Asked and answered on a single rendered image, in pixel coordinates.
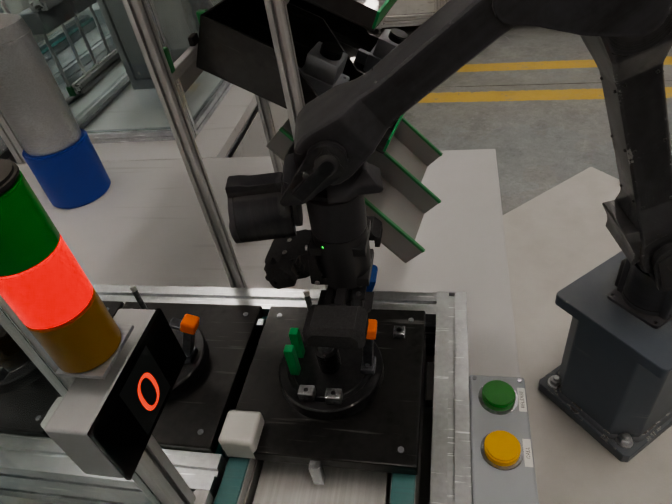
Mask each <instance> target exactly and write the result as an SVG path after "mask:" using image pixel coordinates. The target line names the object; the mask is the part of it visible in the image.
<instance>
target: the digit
mask: <svg viewBox="0 0 672 504"><path fill-rule="evenodd" d="M170 387H171V386H170V385H169V383H168V381H167V380H166V378H165V376H164V375H163V373H162V371H161V370H160V368H159V366H158V365H157V363H156V361H155V359H154V358H153V356H152V354H151V353H150V351H149V349H148V348H147V346H145V347H144V349H143V351H142V353H141V355H140V357H139V359H138V360H137V362H136V364H135V366H134V368H133V370H132V372H131V373H130V375H129V377H128V379H127V381H126V383H125V385H124V387H123V388H122V390H121V392H120V394H119V396H120V397H121V398H122V400H123V401H124V403H125V404H126V405H127V407H128V408H129V410H130V411H131V412H132V414H133V415H134V417H135V418H136V419H137V421H138V422H139V424H140V425H141V426H142V428H143V429H144V431H145V432H146V433H147V435H149V433H150V430H151V428H152V426H153V424H154V422H155V419H156V417H157V415H158V413H159V411H160V409H161V406H162V404H163V402H164V400H165V398H166V396H167V393H168V391H169V389H170Z"/></svg>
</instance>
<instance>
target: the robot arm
mask: <svg viewBox="0 0 672 504"><path fill-rule="evenodd" d="M515 25H523V26H537V27H542V28H547V29H552V30H557V31H562V32H567V33H572V34H577V35H580V36H581V38H582V40H583V42H584V43H585V45H586V47H587V49H588V50H589V52H590V54H591V56H592V57H593V59H594V61H595V63H596V65H597V67H598V69H599V71H600V76H601V77H600V80H601V82H602V87H603V93H604V98H605V104H606V109H607V115H608V120H609V126H610V131H611V135H610V136H611V138H612V142H613V148H614V153H615V159H616V164H617V170H618V175H619V181H620V187H621V188H620V192H619V194H618V195H617V197H616V199H615V200H611V201H607V202H603V203H602V205H603V207H604V209H605V211H606V214H607V222H606V225H605V226H606V228H607V229H608V230H609V232H610V233H611V235H612V236H613V238H614V239H615V241H616V242H617V244H618V245H619V247H620V248H621V250H622V251H623V253H624V254H625V256H626V258H625V259H623V260H622V261H621V263H620V267H619V270H618V273H617V277H616V280H615V286H616V287H617V288H615V289H614V290H612V291H611V292H609V293H608V296H607V298H608V299H609V300H610V301H612V302H614V303H615V304H617V305H618V306H620V307H621V308H623V309H624V310H626V311H627V312H629V313H630V314H632V315H634V316H635V317H637V318H638V319H640V320H641V321H643V322H644V323H646V324H647V325H649V326H650V327H652V328H654V329H658V328H660V327H661V326H663V325H664V324H665V323H667V322H668V321H669V320H671V319H672V154H671V144H670V132H669V123H668V113H667V103H666V93H665V83H664V70H663V65H664V60H665V58H666V56H667V54H668V52H669V51H670V49H671V47H672V0H450V1H448V2H447V3H446V4H445V5H444V6H443V7H442V8H440V9H439V10H438V11H437V12H436V13H435V14H433V15H432V16H431V17H430V18H429V19H428V20H427V21H425V22H424V23H423V24H422V25H421V26H420V27H419V28H417V29H416V30H415V31H414V32H413V33H412V34H410V35H409V36H408V37H407V38H406V39H405V40H404V41H402V42H401V43H400V44H399V45H398V46H397V47H396V48H394V49H393V50H392V51H391V52H390V53H389V54H387V55H386V56H385V57H384V58H383V59H382V60H381V61H379V62H378V63H377V64H376V65H375V66H374V67H373V68H371V69H370V70H369V71H368V72H366V73H365V74H363V75H361V76H360V77H358V78H356V79H354V80H351V81H348V82H345V83H342V84H339V85H336V86H334V87H333V88H331V89H329V90H328V91H326V92H325V93H323V94H321V95H320V96H318V97H316V98H315V99H313V100H312V101H310V102H308V103H307V104H306V105H304V107H303V108H302V109H301V110H300V112H299V113H298V116H297V118H296V125H295V139H294V141H293V143H292V144H291V146H290V148H289V150H288V151H287V153H286V155H285V157H284V165H283V173H282V172H275V173H266V174H258V175H235V176H229V177H228V178H227V183H226V187H225V190H226V194H227V197H228V214H229V221H230V222H229V230H230V233H231V236H232V238H233V240H234V242H236V243H244V242H253V241H261V240H270V239H274V240H273V242H272V244H271V247H270V249H269V251H268V253H267V256H266V258H265V264H266V265H265V267H264V270H265V272H266V277H265V278H266V280H267V281H269V282H270V284H271V285H272V286H273V287H274V288H277V289H281V288H286V287H292V286H295V284H296V281H297V279H302V278H306V277H309V276H310V278H311V284H316V285H328V288H327V290H321V293H320V297H319V301H318V304H317V305H315V304H314V305H312V306H311V307H310V309H309V310H308V313H307V317H306V321H305V324H304V328H303V332H302V334H303V338H304V341H305V343H306V344H307V346H311V347H330V348H348V349H361V348H363V347H364V346H365V342H366V335H367V329H368V313H369V312H370V311H371V309H372V304H373V297H374V292H372V291H373V289H374V286H375V283H376V277H377V271H378V267H377V266H376V265H373V259H374V249H370V245H369V240H371V241H374V242H375V247H380V244H381V238H382V231H383V228H382V222H381V221H380V220H379V219H377V218H376V217H375V216H366V207H365V198H364V195H365V194H374V193H381V192H382V191H383V183H382V177H381V171H380V168H378V167H376V166H374V165H372V164H369V163H368V162H367V161H366V160H367V159H368V158H369V157H370V156H371V155H372V154H373V153H374V151H375V150H376V148H377V146H378V145H379V143H380V141H381V140H382V138H383V137H384V135H385V133H386V132H387V130H388V129H389V127H390V126H391V125H392V124H393V123H394V122H395V121H396V120H397V119H398V118H399V117H400V116H401V115H403V114H404V113H405V112H406V111H408V110H409V109H410V108H411V107H413V106H414V105H415V104H416V103H418V102H419V101H420V100H421V99H423V98H424V97H425V96H426V95H428V94H429V93H430V92H431V91H433V90H434V89H435V88H437V87H438V86H439V85H440V84H442V83H443V82H444V81H445V80H447V79H448V78H449V77H450V76H452V75H453V74H454V73H455V72H457V71H458V70H459V69H460V68H462V67H463V66H464V65H465V64H467V63H468V62H469V61H470V60H472V59H473V58H474V57H476V56H477V55H478V54H479V53H481V52H482V51H483V50H484V49H486V48H487V47H488V46H489V45H491V44H492V43H493V42H494V41H496V40H497V39H498V38H499V37H501V36H502V35H503V34H504V33H506V32H507V31H509V29H511V28H512V27H513V26H515ZM305 203H306V205H307V210H308V215H309V220H310V226H311V230H307V229H304V230H300V231H296V227H295V225H296V226H302V225H303V212H302V204H305Z"/></svg>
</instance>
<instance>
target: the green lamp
mask: <svg viewBox="0 0 672 504"><path fill-rule="evenodd" d="M19 171H20V170H19ZM59 240H60V234H59V231H58V230H57V228H56V227H55V225H54V223H53V222H52V220H51V219H50V217H49V215H48V214H47V212H46V211H45V209H44V207H43V206H42V204H41V203H40V201H39V199H38V198H37V196H36V195H35V193H34V191H33V190H32V188H31V187H30V185H29V183H28V182H27V180H26V179H25V177H24V175H23V174H22V172H21V171H20V172H19V175H18V177H17V180H16V181H15V183H14V184H13V185H12V186H11V187H10V188H9V189H8V190H7V191H5V192H4V193H3V194H1V195H0V277H4V276H10V275H14V274H18V273H21V272H23V271H26V270H28V269H30V268H32V267H34V266H36V265H37V264H39V263H40V262H42V261H43V260H44V259H46V258H47V257H48V256H49V255H50V254H51V253H52V252H53V251H54V250H55V248H56V247H57V245H58V243H59Z"/></svg>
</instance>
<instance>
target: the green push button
mask: <svg viewBox="0 0 672 504"><path fill-rule="evenodd" d="M482 400H483V402H484V404H485V405H486V406H487V407H488V408H490V409H492V410H494V411H506V410H509V409H510V408H511V407H512V406H513V405H514V403H515V391H514V389H513V388H512V386H511V385H509V384H508V383H506V382H504V381H501V380H492V381H489V382H488V383H486V384H485V385H484V387H483V389H482Z"/></svg>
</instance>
